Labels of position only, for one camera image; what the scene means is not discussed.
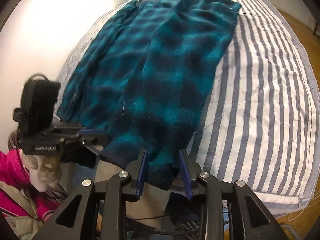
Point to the dark ribbed object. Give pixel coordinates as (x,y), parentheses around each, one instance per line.
(187,226)

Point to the person's pink coat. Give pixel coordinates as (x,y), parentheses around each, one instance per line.
(43,205)

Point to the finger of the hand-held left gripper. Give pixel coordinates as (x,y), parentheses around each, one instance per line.
(72,128)
(97,140)

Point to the teal plaid fleece jacket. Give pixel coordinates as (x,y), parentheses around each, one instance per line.
(162,67)

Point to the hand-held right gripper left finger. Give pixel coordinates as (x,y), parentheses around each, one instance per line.
(141,170)

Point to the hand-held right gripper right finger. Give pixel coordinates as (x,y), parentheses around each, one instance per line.
(185,175)

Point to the person's left hand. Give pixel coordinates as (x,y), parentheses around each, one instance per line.
(78,155)

